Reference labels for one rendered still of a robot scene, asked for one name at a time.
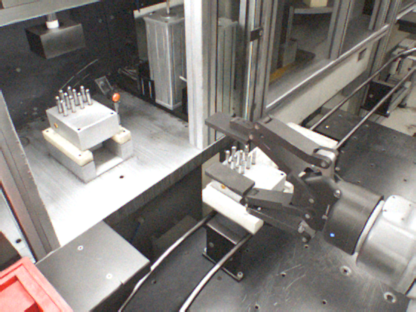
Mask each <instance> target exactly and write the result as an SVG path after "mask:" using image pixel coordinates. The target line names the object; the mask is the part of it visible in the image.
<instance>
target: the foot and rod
mask: <svg viewBox="0 0 416 312"><path fill-rule="evenodd" d="M45 20H46V23H42V24H40V25H34V26H32V27H27V28H24V30H25V34H26V37H27V40H28V43H29V48H30V51H32V52H34V53H36V54H37V55H39V56H41V57H42V58H45V59H49V58H51V57H54V56H60V55H63V54H64V53H68V52H71V51H74V50H76V49H79V48H83V47H85V40H84V33H83V30H82V24H80V23H76V22H74V21H72V20H70V19H67V18H65V17H64V18H61V19H57V17H56V13H55V12H54V13H49V14H46V15H45Z"/></svg>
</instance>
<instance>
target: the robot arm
mask: <svg viewBox="0 0 416 312"><path fill-rule="evenodd" d="M204 123H205V125H206V126H209V127H210V128H211V129H214V130H217V131H219V132H221V133H223V134H225V135H226V136H228V137H231V138H232V139H234V140H237V141H239V142H240V143H243V144H244V145H248V144H250V143H251V142H253V144H254V145H255V146H257V147H258V148H259V149H260V150H261V151H262V152H264V153H265V154H266V155H267V157H268V158H269V159H270V160H272V161H273V162H274V163H275V164H276V165H277V166H278V167H279V168H280V169H281V170H282V171H283V172H284V173H285V174H286V175H287V179H288V181H289V182H290V184H291V185H292V186H293V193H289V192H281V191H277V190H272V189H264V188H253V187H254V186H255V181H253V180H252V179H250V178H249V177H247V176H245V175H242V174H240V173H239V172H237V171H235V170H234V169H231V168H230V167H228V166H226V165H225V164H223V163H221V162H220V161H216V162H215V163H214V164H213V165H211V167H209V168H208V169H206V170H205V175H208V176H209V177H211V178H212V179H213V180H215V181H217V182H219V183H220V184H222V185H224V186H225V187H226V188H228V189H229V190H231V191H232V192H234V193H236V194H237V195H239V196H240V197H241V199H240V200H239V203H240V204H241V205H242V206H245V205H246V204H247V208H246V212H247V213H248V214H249V215H252V216H255V217H257V218H259V219H261V220H263V221H265V222H267V223H269V224H272V225H273V226H276V227H278V228H281V229H283V230H285V231H287V232H289V233H291V234H293V235H294V236H296V237H297V238H298V239H299V240H301V241H302V242H304V243H306V244H308V242H309V241H310V240H311V239H312V238H313V236H314V235H315V234H316V233H317V232H318V231H319V232H321V233H322V236H323V238H324V240H325V241H326V242H328V243H330V244H332V245H334V246H335V247H337V248H338V249H340V250H341V251H343V252H344V251H345V252H346V253H347V254H348V255H350V256H352V255H354V254H355V252H356V253H358V254H357V258H356V261H355V264H356V266H357V267H358V268H359V269H361V270H364V271H365V272H367V273H369V275H371V276H374V277H376V278H377V279H379V280H380V281H382V282H383V283H384V284H387V285H389V286H391V287H392V288H393V290H395V291H397V292H401V293H402V294H405V296H406V297H408V298H410V302H409V306H408V307H407V310H406V312H416V203H415V202H414V201H410V200H408V199H406V198H404V197H402V196H400V195H398V194H393V195H391V196H390V197H389V198H388V199H387V201H386V202H384V201H383V199H384V195H383V194H380V193H379V192H375V191H374V190H371V189H369V188H368V187H366V186H363V185H362V184H360V183H349V182H345V181H344V180H343V179H342V178H340V177H339V176H338V174H337V173H335V172H334V161H335V160H336V159H337V158H338V157H339V152H338V151H337V150H336V149H332V148H330V147H327V146H320V145H319V144H317V143H315V142H314V141H313V140H311V139H310V138H308V137H306V136H304V135H303V134H302V133H301V132H298V131H296V130H294V129H292V128H291V127H290V126H288V125H287V124H285V123H283V122H282V121H281V120H279V119H278V118H275V117H273V116H271V115H270V114H266V115H265V116H263V117H261V118H260V119H258V120H257V121H255V122H254V123H253V122H250V121H249V120H246V119H244V118H242V117H231V116H228V115H226V114H224V113H222V112H220V111H218V112H216V113H215V114H213V115H212V116H209V117H208V118H206V119H205V120H204ZM261 136H263V137H261ZM312 165H313V166H312ZM317 169H319V170H320V171H321V172H318V171H317ZM303 172H305V173H304V174H303V175H302V176H301V177H299V174H300V173H303ZM258 208H261V209H260V210H258Z"/></svg>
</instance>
